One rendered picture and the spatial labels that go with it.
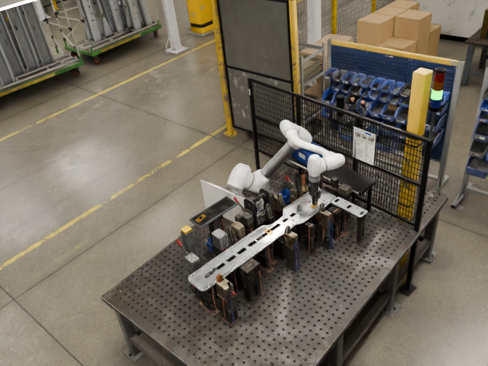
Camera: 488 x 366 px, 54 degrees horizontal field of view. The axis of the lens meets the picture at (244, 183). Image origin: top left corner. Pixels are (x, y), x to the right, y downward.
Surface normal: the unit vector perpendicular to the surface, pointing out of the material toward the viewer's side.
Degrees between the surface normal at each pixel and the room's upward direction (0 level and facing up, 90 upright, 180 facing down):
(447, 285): 0
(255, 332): 0
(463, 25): 90
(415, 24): 90
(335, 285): 0
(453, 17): 90
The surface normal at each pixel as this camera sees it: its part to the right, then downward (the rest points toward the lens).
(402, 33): -0.70, 0.47
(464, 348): -0.10, -0.81
